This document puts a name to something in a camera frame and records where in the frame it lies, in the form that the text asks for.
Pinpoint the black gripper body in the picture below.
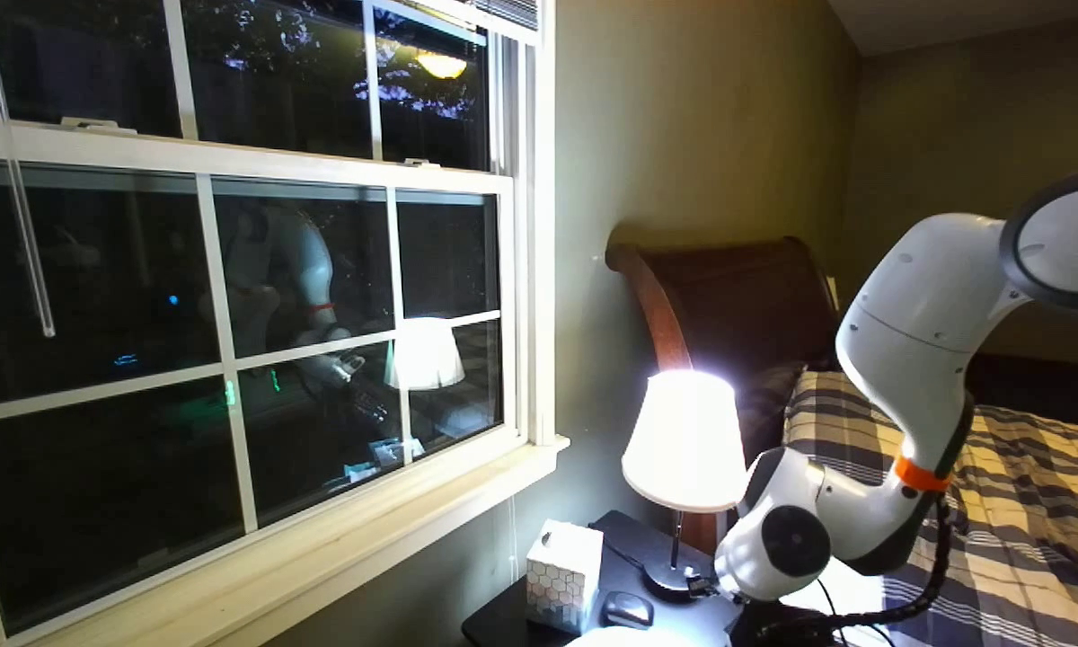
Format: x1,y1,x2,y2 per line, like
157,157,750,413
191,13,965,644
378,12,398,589
731,594,847,647

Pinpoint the table lamp with cream shade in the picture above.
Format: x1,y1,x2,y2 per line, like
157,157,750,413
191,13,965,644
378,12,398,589
618,368,755,604

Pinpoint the small dark oval object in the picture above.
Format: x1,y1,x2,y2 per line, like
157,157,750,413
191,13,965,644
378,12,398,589
596,589,657,634

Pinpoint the black nightstand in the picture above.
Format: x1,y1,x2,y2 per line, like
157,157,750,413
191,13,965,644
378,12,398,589
458,505,836,647

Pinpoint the patterned tissue box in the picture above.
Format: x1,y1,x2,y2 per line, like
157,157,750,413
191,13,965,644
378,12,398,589
520,516,608,635

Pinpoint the plaid bed comforter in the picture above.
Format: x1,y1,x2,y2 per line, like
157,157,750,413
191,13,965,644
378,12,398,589
779,368,1078,647

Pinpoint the dark wooden bed headboard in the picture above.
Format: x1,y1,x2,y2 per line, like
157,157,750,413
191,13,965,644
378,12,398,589
602,232,844,558

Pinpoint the large white-framed grid window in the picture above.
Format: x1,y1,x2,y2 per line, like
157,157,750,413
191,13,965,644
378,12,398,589
0,0,572,647

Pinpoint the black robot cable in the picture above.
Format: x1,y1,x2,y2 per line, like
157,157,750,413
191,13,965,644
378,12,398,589
749,496,965,639

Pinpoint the thin orange strap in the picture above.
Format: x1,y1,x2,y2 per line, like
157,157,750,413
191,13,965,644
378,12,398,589
887,454,953,498

